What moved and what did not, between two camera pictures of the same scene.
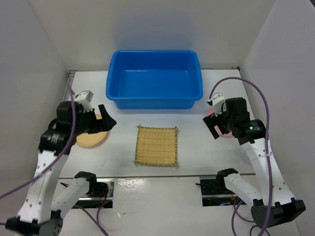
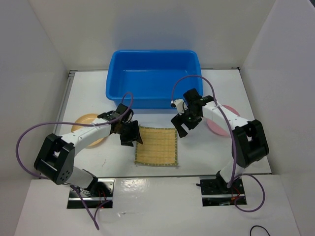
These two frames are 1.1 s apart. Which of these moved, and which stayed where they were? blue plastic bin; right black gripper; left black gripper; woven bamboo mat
Moved: right black gripper; left black gripper
Stayed: woven bamboo mat; blue plastic bin
